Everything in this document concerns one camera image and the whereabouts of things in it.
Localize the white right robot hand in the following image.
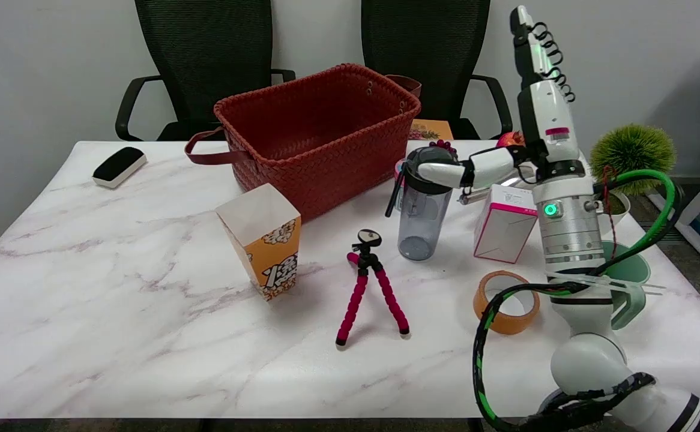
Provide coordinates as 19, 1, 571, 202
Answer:
416, 6, 587, 190

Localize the grey transparent water bottle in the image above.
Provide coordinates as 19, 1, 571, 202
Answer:
384, 146, 463, 262

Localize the orange book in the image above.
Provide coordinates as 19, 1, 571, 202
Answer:
409, 119, 454, 141

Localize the green mug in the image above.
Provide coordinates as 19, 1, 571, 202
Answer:
601, 240, 651, 331

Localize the white box with pink edges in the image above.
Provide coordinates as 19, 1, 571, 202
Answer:
473, 184, 540, 265

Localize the orange popcorn box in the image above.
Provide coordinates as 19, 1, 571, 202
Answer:
215, 183, 302, 302

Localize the thin red cable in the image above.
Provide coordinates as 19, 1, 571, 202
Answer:
601, 166, 619, 256

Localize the black mesh office chair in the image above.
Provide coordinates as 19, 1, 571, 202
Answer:
359, 0, 514, 140
115, 0, 297, 142

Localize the metal scoop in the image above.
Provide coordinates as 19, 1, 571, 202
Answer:
458, 170, 540, 205

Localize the black coiled cable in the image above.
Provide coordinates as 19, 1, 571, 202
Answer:
530, 22, 576, 103

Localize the red woven basket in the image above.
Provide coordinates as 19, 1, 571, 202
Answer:
184, 63, 423, 224

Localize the black and white eraser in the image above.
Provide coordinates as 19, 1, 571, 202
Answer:
92, 146, 148, 189

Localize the green ball plant white pot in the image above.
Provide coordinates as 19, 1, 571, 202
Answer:
589, 124, 677, 242

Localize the orange tape roll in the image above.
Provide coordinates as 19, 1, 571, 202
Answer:
472, 270, 542, 335

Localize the pink flexible mini tripod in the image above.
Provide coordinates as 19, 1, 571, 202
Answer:
334, 229, 411, 349

